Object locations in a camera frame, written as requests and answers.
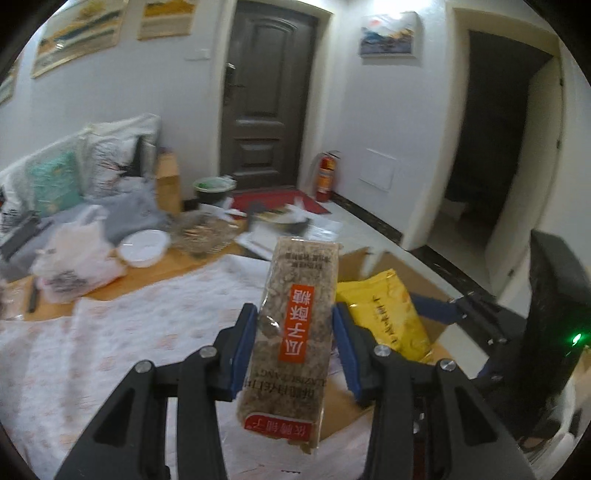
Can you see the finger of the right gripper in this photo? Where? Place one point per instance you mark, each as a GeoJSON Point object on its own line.
{"type": "Point", "coordinates": [443, 309]}

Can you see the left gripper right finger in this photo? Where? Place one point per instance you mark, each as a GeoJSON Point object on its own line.
{"type": "Point", "coordinates": [429, 421]}

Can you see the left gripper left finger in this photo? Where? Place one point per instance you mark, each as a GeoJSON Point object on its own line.
{"type": "Point", "coordinates": [126, 438]}

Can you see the yellow snack packet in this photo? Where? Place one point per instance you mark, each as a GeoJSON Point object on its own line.
{"type": "Point", "coordinates": [383, 305]}

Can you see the clear seed brittle bar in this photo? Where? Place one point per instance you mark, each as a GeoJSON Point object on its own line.
{"type": "Point", "coordinates": [284, 391]}

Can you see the pink patterned tablecloth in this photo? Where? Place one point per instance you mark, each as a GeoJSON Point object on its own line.
{"type": "Point", "coordinates": [56, 374]}

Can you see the brown cardboard box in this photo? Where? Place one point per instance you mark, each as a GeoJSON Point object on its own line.
{"type": "Point", "coordinates": [356, 266]}

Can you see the black remote control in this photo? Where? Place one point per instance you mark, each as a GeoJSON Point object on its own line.
{"type": "Point", "coordinates": [33, 298]}

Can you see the white printed plastic bag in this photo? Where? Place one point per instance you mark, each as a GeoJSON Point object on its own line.
{"type": "Point", "coordinates": [77, 258]}

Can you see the white plastic bowl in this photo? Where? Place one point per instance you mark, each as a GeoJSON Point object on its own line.
{"type": "Point", "coordinates": [144, 248]}

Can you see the glass ashtray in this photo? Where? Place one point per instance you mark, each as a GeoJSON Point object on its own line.
{"type": "Point", "coordinates": [199, 234]}

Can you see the red fire extinguisher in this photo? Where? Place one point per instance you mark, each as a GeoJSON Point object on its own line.
{"type": "Point", "coordinates": [322, 174]}

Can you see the tissue box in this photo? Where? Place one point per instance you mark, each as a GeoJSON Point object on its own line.
{"type": "Point", "coordinates": [290, 219]}

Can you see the small cardboard box by sofa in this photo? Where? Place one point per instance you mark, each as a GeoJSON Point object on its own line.
{"type": "Point", "coordinates": [167, 184]}

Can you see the red door mat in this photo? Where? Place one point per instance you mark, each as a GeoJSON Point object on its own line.
{"type": "Point", "coordinates": [274, 199]}

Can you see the white red-square cushion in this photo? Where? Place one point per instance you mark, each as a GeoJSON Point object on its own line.
{"type": "Point", "coordinates": [12, 209]}

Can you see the green rimmed trash bin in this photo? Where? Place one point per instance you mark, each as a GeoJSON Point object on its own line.
{"type": "Point", "coordinates": [213, 190]}

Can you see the teal tree cushion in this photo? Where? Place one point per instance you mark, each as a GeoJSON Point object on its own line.
{"type": "Point", "coordinates": [55, 184]}

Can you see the grey sofa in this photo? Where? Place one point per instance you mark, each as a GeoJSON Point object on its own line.
{"type": "Point", "coordinates": [127, 212]}

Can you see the white black-tree cushion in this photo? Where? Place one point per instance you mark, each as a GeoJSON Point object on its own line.
{"type": "Point", "coordinates": [116, 165]}

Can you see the mountain canvas painting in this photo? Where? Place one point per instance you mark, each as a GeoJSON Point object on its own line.
{"type": "Point", "coordinates": [389, 35]}

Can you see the dark brown door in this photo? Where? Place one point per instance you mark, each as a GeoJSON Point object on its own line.
{"type": "Point", "coordinates": [265, 95]}

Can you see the small left painting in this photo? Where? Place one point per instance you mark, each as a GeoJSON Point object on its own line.
{"type": "Point", "coordinates": [8, 85]}

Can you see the wide landscape painting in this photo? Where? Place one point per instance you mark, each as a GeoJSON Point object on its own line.
{"type": "Point", "coordinates": [83, 28]}

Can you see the square golden painting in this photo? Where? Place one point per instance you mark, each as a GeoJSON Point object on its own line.
{"type": "Point", "coordinates": [163, 19]}

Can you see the white wall panel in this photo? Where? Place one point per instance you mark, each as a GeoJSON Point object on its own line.
{"type": "Point", "coordinates": [378, 170]}

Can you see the light switch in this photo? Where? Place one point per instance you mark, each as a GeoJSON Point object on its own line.
{"type": "Point", "coordinates": [200, 54]}

